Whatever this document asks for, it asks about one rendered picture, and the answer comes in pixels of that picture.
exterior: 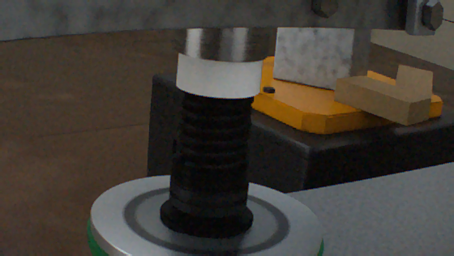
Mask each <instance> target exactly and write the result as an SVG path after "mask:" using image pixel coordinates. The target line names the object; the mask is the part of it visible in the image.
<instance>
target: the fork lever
mask: <svg viewBox="0 0 454 256"><path fill-rule="evenodd" d="M407 3H408V0H0V42H8V41H21V40H32V39H45V38H48V37H59V36H79V35H88V34H104V33H114V32H145V31H148V30H178V29H186V28H260V27H266V28H296V27H298V28H354V29H381V30H394V31H399V30H404V31H405V27H406V26H405V23H406V20H407V19H406V15H407V7H408V4H407ZM423 12H424V13H423V19H424V20H423V21H424V23H425V24H426V26H427V27H428V28H429V29H430V30H432V31H436V29H437V28H439V26H440V25H441V24H442V22H443V7H442V5H441V3H439V0H430V1H429V2H428V3H427V4H426V5H425V8H424V10H423Z"/></svg>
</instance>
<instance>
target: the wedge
mask: <svg viewBox="0 0 454 256"><path fill-rule="evenodd" d="M432 78H433V72H432V71H430V70H422V69H417V68H412V67H407V66H402V65H399V66H398V72H397V76H396V84H395V86H396V87H400V88H403V89H405V90H409V91H411V92H416V93H419V94H421V95H424V96H428V97H430V98H431V97H432V95H431V90H432V84H433V81H432Z"/></svg>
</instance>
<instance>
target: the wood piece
mask: <svg viewBox="0 0 454 256"><path fill-rule="evenodd" d="M334 101H336V102H339V103H342V104H346V105H350V106H353V107H354V108H357V109H361V110H364V111H366V112H368V113H373V114H375V115H377V116H380V117H383V118H385V119H388V120H390V121H393V122H396V123H400V124H403V125H405V126H408V125H410V124H416V123H419V122H423V121H425V120H428V116H429V112H430V101H431V98H430V97H428V96H424V95H421V94H419V93H416V92H411V91H409V90H405V89H403V88H400V87H396V86H393V85H391V84H389V83H385V82H383V81H380V80H377V79H372V78H371V77H367V76H365V75H358V76H354V77H348V78H346V77H343V78H339V79H336V92H335V98H334Z"/></svg>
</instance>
